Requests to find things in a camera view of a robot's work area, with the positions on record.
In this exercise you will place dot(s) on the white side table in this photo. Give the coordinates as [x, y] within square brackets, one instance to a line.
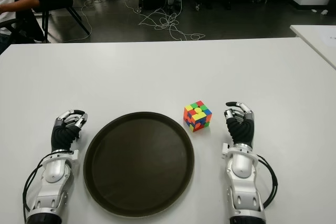
[317, 40]

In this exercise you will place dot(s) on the left white wrist camera bracket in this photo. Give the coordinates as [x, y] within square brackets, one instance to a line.
[75, 155]

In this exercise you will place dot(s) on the multicoloured Rubik's cube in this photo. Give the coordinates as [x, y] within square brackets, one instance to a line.
[198, 116]

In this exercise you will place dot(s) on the round dark brown plate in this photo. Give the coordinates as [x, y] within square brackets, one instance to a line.
[139, 163]

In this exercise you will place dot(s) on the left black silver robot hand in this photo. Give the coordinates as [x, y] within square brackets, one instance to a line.
[61, 136]

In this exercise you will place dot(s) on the small white floor scrap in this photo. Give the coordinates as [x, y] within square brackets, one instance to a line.
[324, 12]

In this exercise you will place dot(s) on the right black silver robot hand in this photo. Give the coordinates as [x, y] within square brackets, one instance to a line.
[241, 130]

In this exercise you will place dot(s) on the right white wrist camera bracket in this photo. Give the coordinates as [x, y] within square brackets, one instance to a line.
[224, 150]

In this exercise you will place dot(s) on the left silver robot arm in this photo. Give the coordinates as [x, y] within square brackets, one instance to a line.
[53, 171]

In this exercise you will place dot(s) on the black office chair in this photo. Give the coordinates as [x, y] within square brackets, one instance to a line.
[29, 28]

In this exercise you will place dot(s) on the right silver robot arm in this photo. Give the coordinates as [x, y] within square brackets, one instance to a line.
[242, 171]

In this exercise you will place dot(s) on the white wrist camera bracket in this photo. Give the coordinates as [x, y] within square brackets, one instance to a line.
[75, 155]
[224, 150]

